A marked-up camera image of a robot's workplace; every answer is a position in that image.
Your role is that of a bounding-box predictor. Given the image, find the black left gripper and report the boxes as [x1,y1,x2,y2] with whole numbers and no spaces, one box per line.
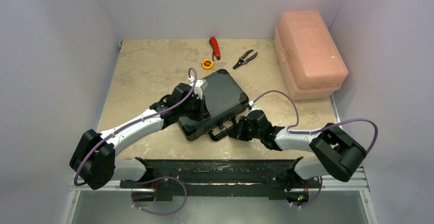
[179,96,210,123]

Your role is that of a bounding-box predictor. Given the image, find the black poker carrying case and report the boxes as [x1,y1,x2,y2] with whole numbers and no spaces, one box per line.
[178,69,249,141]

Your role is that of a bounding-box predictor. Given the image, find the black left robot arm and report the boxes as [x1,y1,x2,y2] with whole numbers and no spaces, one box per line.
[69,79,209,190]

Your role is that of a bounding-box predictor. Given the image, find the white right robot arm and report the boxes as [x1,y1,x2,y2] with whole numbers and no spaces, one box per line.
[229,109,367,187]

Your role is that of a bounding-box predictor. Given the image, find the yellow tape measure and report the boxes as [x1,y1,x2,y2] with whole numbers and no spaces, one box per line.
[201,58,215,71]

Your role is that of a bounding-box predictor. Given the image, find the pink plastic storage box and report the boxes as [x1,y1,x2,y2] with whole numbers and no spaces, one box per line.
[274,10,348,101]

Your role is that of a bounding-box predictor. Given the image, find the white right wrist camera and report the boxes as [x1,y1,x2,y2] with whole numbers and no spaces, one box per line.
[248,101,261,112]

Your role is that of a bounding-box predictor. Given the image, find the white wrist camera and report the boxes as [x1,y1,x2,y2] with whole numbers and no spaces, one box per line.
[248,101,261,112]
[188,77,208,100]

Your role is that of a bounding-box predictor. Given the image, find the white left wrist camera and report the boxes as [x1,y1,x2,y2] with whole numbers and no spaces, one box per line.
[188,77,208,100]

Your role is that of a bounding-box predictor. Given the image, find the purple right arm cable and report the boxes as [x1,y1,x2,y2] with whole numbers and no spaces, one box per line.
[251,90,379,155]

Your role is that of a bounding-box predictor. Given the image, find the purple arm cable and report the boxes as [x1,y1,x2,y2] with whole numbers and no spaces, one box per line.
[73,68,198,187]
[251,90,379,155]

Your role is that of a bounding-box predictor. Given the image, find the black wire stripper pliers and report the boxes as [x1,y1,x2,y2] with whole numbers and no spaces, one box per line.
[233,49,258,70]

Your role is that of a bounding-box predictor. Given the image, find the red handled tool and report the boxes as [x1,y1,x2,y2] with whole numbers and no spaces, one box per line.
[209,36,221,60]

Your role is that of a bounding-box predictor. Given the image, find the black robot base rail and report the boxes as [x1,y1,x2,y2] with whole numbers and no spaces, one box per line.
[69,159,370,203]

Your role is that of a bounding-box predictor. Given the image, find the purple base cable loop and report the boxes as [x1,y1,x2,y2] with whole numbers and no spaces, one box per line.
[131,176,189,217]

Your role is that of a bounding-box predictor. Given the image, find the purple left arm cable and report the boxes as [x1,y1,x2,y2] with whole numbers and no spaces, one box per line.
[73,68,198,187]

